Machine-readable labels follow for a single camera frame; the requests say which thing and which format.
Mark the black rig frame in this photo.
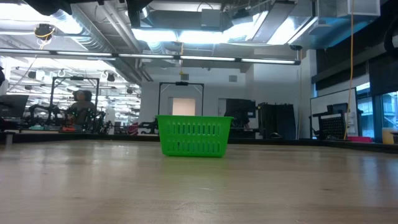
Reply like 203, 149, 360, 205
157, 82, 205, 116
49, 76, 100, 125

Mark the dark monitor screen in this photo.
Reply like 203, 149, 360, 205
0, 94, 29, 119

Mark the black pegboard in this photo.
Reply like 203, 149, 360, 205
319, 116, 346, 140

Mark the long ceiling light bar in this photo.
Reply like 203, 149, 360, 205
0, 48, 302, 66

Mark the person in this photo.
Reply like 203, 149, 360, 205
66, 90, 97, 131

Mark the red plastic item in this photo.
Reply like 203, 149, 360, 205
347, 136, 373, 143

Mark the whiteboard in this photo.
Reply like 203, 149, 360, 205
310, 88, 358, 138

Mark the black cabinet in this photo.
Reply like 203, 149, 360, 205
257, 102, 297, 140

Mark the black wall monitor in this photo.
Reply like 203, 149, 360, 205
225, 98, 257, 119

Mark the yellow hanging cable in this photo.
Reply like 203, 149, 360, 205
343, 0, 355, 141

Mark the yellow black cord reel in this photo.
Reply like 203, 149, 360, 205
33, 23, 57, 41

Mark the black desk with pegboard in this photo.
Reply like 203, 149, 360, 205
309, 103, 364, 141

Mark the green plastic basket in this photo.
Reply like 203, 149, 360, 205
156, 114, 234, 158

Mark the yellow cylindrical container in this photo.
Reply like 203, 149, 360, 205
381, 127, 398, 146

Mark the black aluminium table frame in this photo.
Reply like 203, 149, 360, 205
0, 130, 398, 154

